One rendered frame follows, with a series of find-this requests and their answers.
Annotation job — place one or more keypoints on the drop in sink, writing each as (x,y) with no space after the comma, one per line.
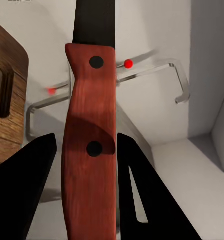
(122,128)

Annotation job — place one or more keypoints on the parer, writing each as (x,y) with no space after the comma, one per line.
(88,159)

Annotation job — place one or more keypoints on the cutting board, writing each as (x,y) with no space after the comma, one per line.
(14,63)

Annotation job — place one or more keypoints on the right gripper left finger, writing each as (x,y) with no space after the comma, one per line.
(22,180)

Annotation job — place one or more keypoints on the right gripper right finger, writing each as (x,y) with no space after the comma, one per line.
(165,219)

